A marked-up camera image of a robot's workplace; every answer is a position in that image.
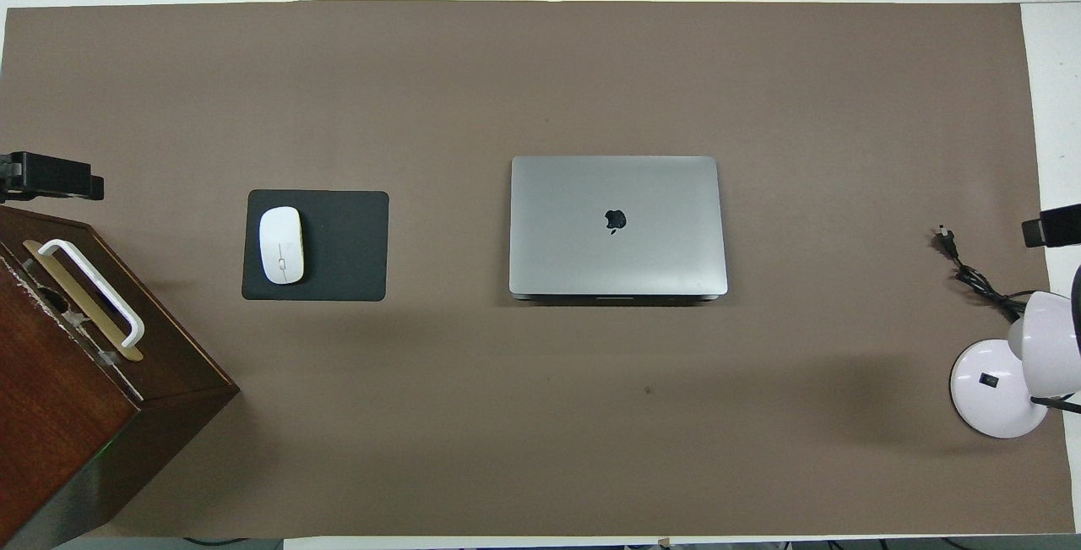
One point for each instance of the silver apple laptop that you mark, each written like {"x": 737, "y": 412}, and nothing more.
{"x": 591, "y": 254}

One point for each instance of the white desk lamp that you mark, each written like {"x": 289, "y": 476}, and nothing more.
{"x": 1005, "y": 411}

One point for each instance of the gold plate on box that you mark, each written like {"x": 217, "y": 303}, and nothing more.
{"x": 120, "y": 342}

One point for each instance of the white computer mouse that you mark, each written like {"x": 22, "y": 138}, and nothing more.
{"x": 281, "y": 237}

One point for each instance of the dark wooden box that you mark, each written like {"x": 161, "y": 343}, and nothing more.
{"x": 51, "y": 415}

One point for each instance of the black mouse pad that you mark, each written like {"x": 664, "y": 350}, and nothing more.
{"x": 346, "y": 246}

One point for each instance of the brown table mat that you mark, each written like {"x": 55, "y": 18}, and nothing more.
{"x": 507, "y": 415}

